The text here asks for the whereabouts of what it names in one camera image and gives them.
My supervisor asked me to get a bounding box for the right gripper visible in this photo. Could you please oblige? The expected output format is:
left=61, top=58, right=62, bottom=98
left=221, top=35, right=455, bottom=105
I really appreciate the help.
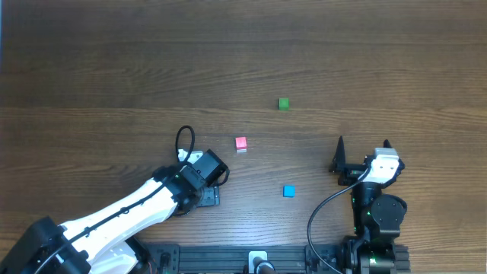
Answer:
left=329, top=135, right=393, bottom=187

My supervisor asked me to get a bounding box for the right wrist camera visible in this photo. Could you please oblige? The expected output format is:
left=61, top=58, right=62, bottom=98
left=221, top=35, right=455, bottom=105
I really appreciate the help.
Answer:
left=364, top=147, right=401, bottom=186

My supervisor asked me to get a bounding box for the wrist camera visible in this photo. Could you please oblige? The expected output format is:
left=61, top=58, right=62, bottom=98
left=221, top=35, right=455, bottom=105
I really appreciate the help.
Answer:
left=364, top=147, right=401, bottom=186
left=177, top=148, right=204, bottom=164

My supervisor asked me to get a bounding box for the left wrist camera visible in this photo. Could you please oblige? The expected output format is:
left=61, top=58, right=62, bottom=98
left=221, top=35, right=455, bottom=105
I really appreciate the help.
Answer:
left=177, top=148, right=204, bottom=164

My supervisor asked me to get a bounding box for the mounting rail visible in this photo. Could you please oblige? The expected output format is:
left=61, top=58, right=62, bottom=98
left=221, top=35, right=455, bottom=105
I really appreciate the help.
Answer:
left=132, top=242, right=412, bottom=274

